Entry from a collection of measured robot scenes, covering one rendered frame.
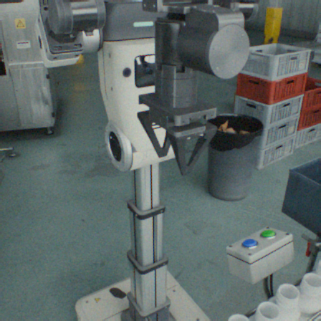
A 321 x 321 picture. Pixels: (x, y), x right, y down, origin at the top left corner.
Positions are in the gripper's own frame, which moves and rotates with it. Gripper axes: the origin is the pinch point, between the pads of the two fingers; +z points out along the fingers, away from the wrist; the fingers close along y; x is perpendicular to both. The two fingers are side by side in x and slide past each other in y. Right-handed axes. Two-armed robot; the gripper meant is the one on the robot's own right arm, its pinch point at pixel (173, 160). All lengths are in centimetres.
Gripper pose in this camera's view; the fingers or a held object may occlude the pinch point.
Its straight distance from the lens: 50.2
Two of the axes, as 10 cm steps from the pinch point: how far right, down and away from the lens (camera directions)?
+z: -0.1, 8.8, 4.7
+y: 5.2, 4.0, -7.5
